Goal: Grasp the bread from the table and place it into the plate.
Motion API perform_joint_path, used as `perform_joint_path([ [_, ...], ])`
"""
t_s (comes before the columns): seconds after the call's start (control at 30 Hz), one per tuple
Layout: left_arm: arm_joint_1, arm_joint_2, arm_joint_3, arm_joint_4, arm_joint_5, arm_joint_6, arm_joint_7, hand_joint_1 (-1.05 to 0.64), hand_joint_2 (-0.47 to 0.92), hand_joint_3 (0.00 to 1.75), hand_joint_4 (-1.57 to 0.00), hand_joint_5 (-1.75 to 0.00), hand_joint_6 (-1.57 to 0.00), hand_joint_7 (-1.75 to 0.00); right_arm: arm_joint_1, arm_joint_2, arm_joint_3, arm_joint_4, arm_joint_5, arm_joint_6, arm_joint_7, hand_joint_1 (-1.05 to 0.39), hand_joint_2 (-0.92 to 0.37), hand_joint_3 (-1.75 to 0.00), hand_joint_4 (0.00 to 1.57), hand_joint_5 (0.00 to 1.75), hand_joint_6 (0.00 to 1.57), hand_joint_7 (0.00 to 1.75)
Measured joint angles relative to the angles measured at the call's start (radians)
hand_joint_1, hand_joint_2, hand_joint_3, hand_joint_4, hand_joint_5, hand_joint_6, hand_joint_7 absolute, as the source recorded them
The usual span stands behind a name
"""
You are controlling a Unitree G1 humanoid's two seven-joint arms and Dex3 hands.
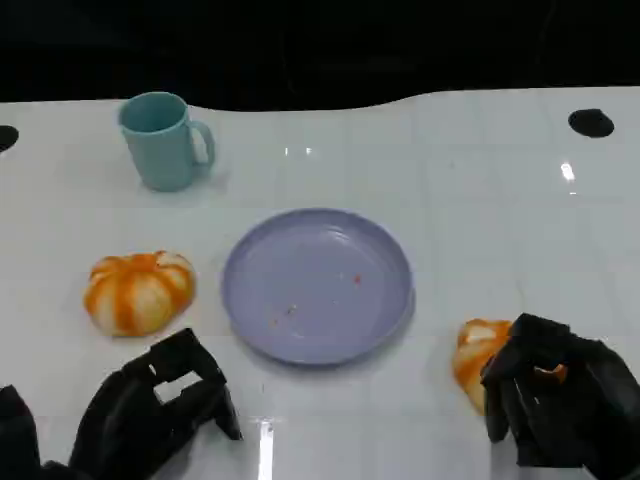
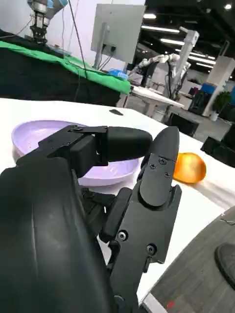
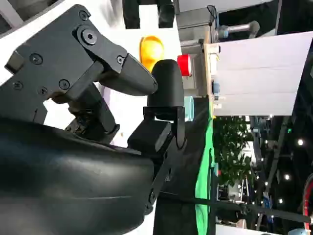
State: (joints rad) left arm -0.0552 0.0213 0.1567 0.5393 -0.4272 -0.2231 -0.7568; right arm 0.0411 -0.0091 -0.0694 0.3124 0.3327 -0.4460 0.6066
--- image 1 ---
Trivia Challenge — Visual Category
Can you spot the black backdrop cloth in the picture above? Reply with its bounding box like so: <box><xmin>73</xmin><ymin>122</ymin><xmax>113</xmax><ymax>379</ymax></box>
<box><xmin>0</xmin><ymin>0</ymin><xmax>640</xmax><ymax>112</ymax></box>

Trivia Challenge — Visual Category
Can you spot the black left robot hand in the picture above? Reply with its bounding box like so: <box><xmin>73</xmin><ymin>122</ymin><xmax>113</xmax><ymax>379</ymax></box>
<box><xmin>68</xmin><ymin>327</ymin><xmax>245</xmax><ymax>480</ymax></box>

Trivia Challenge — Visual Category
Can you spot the lilac plate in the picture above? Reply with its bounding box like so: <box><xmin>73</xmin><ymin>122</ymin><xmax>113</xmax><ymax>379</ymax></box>
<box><xmin>221</xmin><ymin>207</ymin><xmax>417</xmax><ymax>367</ymax></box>

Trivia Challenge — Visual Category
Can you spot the orange and white bread roll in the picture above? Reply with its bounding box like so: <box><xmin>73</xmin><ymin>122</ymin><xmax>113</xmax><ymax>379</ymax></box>
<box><xmin>452</xmin><ymin>318</ymin><xmax>569</xmax><ymax>417</ymax></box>
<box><xmin>82</xmin><ymin>251</ymin><xmax>197</xmax><ymax>338</ymax></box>

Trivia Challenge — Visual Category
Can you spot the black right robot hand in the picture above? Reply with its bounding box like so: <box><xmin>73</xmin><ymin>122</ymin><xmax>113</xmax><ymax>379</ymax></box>
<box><xmin>479</xmin><ymin>312</ymin><xmax>640</xmax><ymax>480</ymax></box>

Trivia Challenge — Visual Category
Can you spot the pale green mug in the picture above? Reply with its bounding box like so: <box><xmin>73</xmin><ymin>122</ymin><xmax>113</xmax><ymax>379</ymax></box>
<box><xmin>117</xmin><ymin>91</ymin><xmax>217</xmax><ymax>193</ymax></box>

